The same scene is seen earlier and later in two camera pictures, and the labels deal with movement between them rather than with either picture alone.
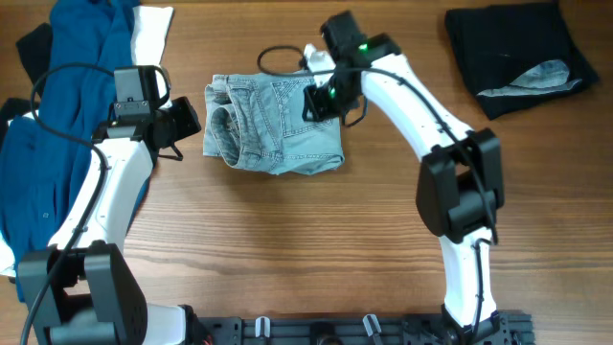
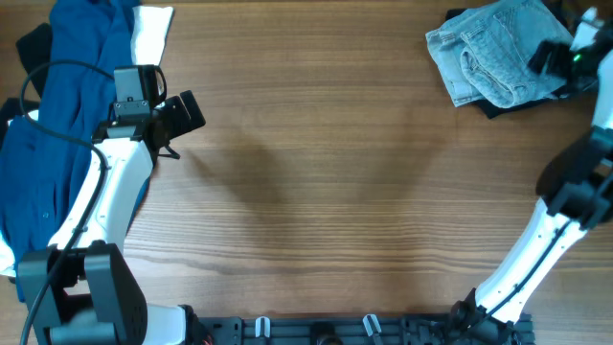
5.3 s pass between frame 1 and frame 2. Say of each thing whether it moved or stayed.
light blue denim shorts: moved
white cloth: stayed
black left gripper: stayed
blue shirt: stayed
